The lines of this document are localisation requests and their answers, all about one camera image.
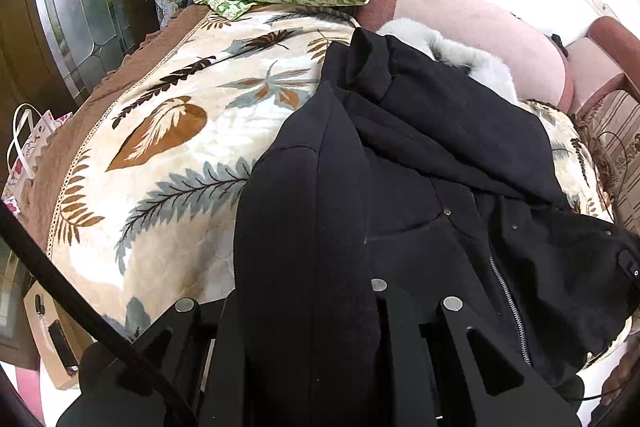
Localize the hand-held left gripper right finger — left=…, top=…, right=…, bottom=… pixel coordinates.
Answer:
left=371, top=278, right=583, bottom=427

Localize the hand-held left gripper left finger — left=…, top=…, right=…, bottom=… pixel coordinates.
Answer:
left=80, top=291, right=238, bottom=427

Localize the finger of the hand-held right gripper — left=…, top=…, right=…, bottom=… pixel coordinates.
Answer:
left=618, top=249, right=640, bottom=280

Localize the black coat with fur collar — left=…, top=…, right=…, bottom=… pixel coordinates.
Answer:
left=232, top=18, right=640, bottom=427

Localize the person's right forearm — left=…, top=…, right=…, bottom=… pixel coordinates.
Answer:
left=600, top=347, right=640, bottom=408

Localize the striped floral cushion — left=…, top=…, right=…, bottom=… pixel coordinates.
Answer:
left=575, top=89, right=640, bottom=228

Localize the leaf print blanket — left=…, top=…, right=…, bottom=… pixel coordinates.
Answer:
left=22, top=4, right=631, bottom=368

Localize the black phone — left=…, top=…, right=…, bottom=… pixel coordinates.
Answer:
left=47, top=319, right=81, bottom=375

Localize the cardboard box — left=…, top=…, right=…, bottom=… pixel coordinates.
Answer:
left=22, top=279, right=96, bottom=390

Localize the floral paper gift bag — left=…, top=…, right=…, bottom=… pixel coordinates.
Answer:
left=0, top=103, right=76, bottom=218

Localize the patterned glass door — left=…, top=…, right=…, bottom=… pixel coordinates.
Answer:
left=30, top=0, right=151, bottom=102

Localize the thin black cable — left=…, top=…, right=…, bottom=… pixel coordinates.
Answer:
left=595, top=131, right=632, bottom=175

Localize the thick black cable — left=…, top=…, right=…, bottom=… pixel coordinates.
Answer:
left=0, top=202, right=198, bottom=427

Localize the wooden door frame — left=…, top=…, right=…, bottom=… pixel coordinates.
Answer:
left=0, top=0, right=81, bottom=108

